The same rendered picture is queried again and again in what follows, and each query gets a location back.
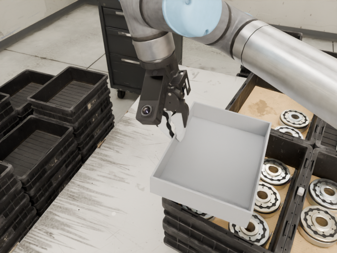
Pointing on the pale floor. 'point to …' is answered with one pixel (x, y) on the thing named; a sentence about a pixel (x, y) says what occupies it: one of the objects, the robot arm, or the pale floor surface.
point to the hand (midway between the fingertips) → (175, 138)
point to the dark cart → (124, 49)
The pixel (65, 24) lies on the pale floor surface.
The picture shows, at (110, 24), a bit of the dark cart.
